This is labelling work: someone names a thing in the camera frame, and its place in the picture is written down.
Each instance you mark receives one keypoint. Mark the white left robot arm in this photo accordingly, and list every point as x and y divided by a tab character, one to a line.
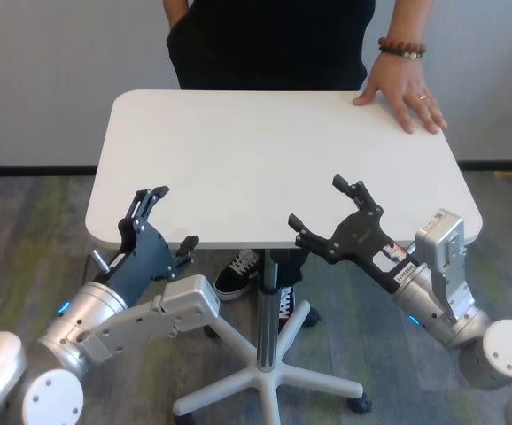
48	354

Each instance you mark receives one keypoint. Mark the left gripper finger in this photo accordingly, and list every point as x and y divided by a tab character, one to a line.
147	201
185	252

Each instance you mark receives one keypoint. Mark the person's left hand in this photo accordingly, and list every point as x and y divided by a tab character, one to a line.
404	90

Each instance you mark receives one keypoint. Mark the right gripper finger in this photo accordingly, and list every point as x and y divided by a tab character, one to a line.
358	195
311	237

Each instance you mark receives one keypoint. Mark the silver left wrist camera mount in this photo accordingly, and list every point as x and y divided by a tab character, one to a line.
158	314

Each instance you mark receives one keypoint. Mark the black sneaker white laces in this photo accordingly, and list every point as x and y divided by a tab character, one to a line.
238	276
287	305

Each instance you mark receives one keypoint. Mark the person's left forearm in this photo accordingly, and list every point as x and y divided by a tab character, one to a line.
406	20

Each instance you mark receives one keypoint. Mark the black right sneaker white laces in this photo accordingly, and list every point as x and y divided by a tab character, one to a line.
238	276

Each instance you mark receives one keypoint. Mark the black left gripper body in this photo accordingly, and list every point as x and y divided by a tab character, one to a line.
143	261

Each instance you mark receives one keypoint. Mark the black left sneaker white laces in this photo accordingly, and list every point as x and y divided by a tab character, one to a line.
287	305

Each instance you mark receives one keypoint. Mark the person's right forearm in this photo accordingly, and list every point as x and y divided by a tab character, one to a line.
174	9

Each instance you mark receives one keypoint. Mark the person in black shirt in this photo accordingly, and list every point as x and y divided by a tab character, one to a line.
269	66

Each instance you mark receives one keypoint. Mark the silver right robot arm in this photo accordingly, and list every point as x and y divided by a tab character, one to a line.
464	323

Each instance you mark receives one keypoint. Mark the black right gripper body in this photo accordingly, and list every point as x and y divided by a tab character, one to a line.
369	248

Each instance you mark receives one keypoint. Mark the white rolling pedestal table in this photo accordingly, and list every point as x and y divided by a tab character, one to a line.
260	168

